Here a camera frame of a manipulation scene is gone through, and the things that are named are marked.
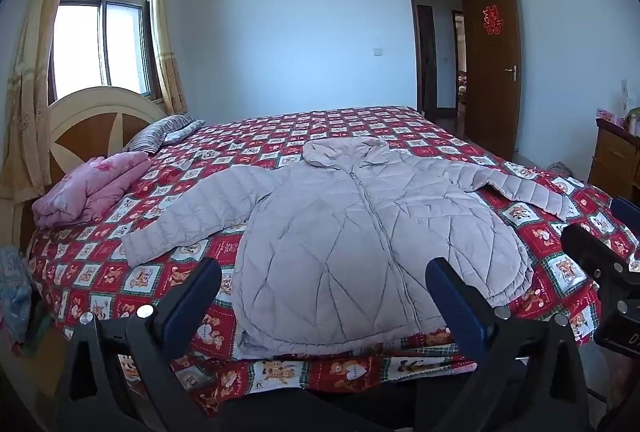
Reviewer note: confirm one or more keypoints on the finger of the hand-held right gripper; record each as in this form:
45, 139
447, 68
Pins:
590, 249
627, 212

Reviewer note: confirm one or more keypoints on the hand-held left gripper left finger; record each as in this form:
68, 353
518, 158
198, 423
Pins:
189, 307

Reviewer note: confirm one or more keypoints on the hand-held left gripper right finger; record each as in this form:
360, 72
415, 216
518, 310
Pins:
452, 297

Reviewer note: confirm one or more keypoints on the beige quilted down jacket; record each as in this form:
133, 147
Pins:
350, 232

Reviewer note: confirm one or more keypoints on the person's right forearm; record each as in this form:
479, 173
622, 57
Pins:
622, 392

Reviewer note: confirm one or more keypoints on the red printed bear blanket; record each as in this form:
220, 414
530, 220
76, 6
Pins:
150, 272

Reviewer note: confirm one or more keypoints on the wooden cabinet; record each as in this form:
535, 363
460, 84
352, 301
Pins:
612, 157

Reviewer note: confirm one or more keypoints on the dark cloth on floor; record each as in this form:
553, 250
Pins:
561, 170

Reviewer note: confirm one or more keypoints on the pink box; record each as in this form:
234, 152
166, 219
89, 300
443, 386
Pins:
606, 115

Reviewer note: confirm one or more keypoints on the white bottle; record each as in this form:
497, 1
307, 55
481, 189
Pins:
625, 95

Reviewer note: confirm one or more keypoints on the pink folded quilt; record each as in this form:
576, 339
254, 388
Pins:
90, 187

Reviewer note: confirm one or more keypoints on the brown wooden door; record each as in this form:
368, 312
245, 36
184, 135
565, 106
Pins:
492, 102

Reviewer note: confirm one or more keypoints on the striped pillow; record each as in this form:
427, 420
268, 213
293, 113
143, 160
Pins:
160, 132

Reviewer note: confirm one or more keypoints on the blue cloth pile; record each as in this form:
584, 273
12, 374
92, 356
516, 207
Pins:
12, 282

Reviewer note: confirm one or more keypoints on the wooden bed headboard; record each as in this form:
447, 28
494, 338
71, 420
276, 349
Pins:
85, 112

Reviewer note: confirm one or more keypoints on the red paper door decoration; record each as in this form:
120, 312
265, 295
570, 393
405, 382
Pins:
491, 20

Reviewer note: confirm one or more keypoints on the window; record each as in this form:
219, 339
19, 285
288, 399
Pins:
100, 42

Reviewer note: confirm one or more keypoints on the brown door frame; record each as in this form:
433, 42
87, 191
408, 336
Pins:
412, 37

